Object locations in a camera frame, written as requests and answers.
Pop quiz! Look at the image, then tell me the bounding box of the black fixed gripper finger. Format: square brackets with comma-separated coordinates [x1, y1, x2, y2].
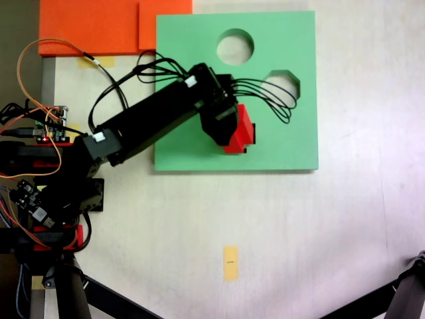
[201, 111, 238, 147]

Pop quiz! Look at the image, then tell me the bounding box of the red cross columnar block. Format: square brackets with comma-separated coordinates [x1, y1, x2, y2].
[221, 103, 257, 156]

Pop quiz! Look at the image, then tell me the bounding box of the green shape sorting board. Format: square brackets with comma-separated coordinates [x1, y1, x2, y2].
[153, 11, 319, 173]

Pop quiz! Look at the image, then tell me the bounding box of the yellow tape strip with mark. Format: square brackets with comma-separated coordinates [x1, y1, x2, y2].
[223, 245, 239, 282]

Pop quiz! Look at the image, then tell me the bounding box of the green black circuit board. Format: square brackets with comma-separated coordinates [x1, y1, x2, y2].
[35, 105, 70, 144]

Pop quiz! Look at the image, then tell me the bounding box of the black and red table clamp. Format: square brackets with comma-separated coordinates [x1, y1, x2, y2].
[0, 224, 84, 255]
[0, 141, 74, 173]

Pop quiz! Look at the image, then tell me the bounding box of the small black circuit board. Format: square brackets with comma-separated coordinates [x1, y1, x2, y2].
[9, 179, 56, 230]

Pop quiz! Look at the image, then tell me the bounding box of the black servo cable bundle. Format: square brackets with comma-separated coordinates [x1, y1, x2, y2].
[232, 78, 298, 125]

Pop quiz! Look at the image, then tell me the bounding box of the black elbow servo cable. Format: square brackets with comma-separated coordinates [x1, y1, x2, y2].
[88, 49, 192, 134]

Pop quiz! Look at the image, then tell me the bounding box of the black cable with white connector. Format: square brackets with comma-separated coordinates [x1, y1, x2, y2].
[82, 51, 130, 112]

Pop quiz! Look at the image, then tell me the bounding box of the black usb cable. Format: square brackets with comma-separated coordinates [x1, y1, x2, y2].
[0, 127, 46, 139]

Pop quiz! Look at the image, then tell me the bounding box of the long orange wire loop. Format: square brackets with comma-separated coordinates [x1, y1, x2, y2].
[16, 38, 88, 116]

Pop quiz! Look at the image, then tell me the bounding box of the black power cable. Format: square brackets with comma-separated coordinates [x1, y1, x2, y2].
[0, 102, 37, 126]

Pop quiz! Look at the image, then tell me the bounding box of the blue white braided cable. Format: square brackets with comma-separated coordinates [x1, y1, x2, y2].
[15, 264, 27, 319]

